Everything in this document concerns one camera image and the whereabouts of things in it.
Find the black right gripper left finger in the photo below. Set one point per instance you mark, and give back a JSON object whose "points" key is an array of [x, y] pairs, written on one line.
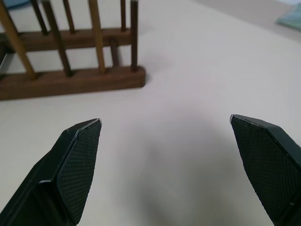
{"points": [[70, 169]]}

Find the wooden dish rack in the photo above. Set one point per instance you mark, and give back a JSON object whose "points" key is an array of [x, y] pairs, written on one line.
{"points": [[70, 80]]}

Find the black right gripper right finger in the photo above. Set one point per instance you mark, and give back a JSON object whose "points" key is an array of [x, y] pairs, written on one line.
{"points": [[270, 164]]}

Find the pale green flat object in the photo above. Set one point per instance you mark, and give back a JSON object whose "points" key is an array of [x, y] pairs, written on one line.
{"points": [[291, 17]]}

